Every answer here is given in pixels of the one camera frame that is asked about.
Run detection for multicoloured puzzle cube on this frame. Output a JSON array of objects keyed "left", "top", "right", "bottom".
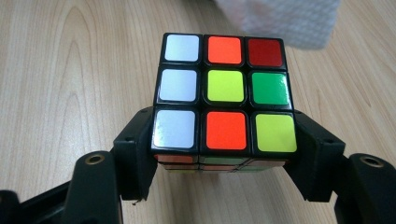
[{"left": 150, "top": 32, "right": 299, "bottom": 174}]

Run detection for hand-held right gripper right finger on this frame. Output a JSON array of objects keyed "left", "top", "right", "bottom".
[{"left": 282, "top": 108, "right": 347, "bottom": 203}]

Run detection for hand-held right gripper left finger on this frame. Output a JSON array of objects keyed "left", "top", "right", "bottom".
[{"left": 113, "top": 105, "right": 159, "bottom": 202}]

